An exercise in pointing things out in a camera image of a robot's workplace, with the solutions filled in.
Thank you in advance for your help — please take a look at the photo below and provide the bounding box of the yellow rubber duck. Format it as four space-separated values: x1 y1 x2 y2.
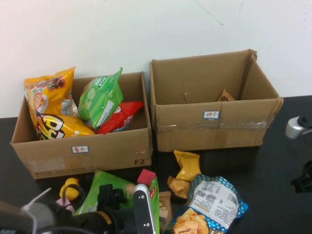
59 177 80 202

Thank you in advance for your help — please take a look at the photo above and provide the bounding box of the small brown snack pack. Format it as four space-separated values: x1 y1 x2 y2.
216 89 236 102

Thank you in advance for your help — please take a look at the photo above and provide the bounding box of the small yellow snack pack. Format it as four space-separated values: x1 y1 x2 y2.
173 150 201 182

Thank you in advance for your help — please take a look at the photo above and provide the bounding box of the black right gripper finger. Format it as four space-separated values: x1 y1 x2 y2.
293 178 312 194
291 160 312 186

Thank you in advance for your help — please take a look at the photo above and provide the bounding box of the light pink foam cube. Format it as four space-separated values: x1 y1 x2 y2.
55 197 75 215

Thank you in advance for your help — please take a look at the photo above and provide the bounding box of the orange bag black-red logo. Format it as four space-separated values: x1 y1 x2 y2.
36 112 96 141

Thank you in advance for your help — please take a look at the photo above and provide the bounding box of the green cucumber chip bag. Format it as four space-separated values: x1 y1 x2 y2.
77 67 124 129

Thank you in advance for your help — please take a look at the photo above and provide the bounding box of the red snack bag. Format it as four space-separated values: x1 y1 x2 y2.
96 101 145 135

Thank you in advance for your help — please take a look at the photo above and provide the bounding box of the brown biscuit snack pack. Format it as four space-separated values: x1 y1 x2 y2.
158 191 173 232

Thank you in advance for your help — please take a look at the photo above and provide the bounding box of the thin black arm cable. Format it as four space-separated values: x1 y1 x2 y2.
59 184 85 205

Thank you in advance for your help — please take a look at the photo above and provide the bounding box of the cardboard box with F2 print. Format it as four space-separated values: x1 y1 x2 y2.
10 71 154 180

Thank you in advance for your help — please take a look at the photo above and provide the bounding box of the blue polka-dot chip bag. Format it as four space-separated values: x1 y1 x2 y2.
168 173 249 234

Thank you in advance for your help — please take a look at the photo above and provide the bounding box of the magenta foam cube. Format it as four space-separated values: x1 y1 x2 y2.
137 169 156 187

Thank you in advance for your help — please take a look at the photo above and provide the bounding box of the large green chip bag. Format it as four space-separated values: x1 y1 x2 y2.
73 169 160 234

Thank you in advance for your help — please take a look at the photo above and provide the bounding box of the orange chip bag cartoon chef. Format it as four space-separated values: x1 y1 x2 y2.
23 66 78 137

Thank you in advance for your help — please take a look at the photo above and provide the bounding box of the taped cardboard box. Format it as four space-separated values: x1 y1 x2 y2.
149 49 284 152

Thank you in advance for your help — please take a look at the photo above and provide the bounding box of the crumpled orange-brown snack pack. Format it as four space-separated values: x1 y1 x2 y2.
167 175 191 203

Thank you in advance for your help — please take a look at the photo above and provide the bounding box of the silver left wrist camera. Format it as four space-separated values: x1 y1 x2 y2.
133 184 156 234

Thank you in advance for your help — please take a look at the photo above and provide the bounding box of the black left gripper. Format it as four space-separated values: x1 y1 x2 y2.
97 184 137 234

